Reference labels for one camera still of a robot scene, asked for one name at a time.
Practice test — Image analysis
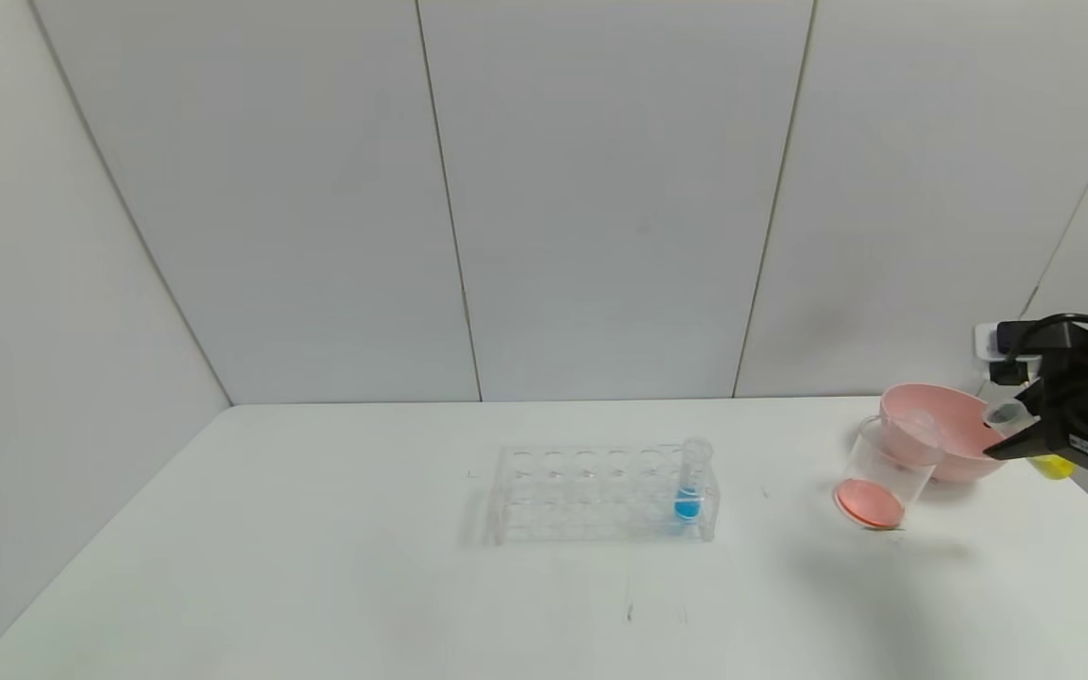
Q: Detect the clear plastic test tube rack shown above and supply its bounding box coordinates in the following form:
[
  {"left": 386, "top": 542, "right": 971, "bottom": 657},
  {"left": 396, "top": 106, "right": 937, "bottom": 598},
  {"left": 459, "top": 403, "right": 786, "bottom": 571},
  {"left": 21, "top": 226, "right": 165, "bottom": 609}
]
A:
[{"left": 492, "top": 442, "right": 721, "bottom": 546}]

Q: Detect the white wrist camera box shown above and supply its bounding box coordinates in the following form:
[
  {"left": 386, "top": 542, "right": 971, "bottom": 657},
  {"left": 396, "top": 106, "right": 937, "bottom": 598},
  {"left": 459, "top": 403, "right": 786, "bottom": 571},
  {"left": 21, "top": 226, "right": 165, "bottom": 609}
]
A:
[{"left": 976, "top": 323, "right": 1041, "bottom": 383}]

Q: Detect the pink bowl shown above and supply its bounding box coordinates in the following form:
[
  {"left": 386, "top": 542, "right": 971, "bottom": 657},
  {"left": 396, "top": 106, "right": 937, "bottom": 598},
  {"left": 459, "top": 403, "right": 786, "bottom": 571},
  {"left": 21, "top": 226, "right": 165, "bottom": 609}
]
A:
[{"left": 879, "top": 382, "right": 1022, "bottom": 485}]

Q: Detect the test tube with yellow pigment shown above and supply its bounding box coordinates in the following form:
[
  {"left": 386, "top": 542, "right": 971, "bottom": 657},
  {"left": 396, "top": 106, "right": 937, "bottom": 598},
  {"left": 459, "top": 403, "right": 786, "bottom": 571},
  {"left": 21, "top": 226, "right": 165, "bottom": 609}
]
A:
[{"left": 982, "top": 399, "right": 1076, "bottom": 482}]

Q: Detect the black camera cable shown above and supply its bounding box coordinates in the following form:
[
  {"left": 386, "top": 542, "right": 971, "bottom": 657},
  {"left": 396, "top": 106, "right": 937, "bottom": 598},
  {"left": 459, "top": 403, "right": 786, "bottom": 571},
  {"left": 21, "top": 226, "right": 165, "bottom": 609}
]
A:
[{"left": 997, "top": 314, "right": 1088, "bottom": 356}]

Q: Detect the clear plastic beaker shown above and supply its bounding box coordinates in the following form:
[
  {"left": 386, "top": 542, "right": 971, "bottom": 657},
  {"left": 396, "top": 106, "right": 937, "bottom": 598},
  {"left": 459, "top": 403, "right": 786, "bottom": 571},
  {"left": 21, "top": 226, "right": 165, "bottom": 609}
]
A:
[{"left": 834, "top": 416, "right": 944, "bottom": 532}]

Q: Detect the test tube with blue pigment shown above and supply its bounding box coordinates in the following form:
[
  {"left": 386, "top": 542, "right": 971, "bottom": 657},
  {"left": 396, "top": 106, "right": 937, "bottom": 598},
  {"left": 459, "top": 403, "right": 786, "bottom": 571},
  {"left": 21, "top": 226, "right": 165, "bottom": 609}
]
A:
[{"left": 674, "top": 436, "right": 715, "bottom": 523}]

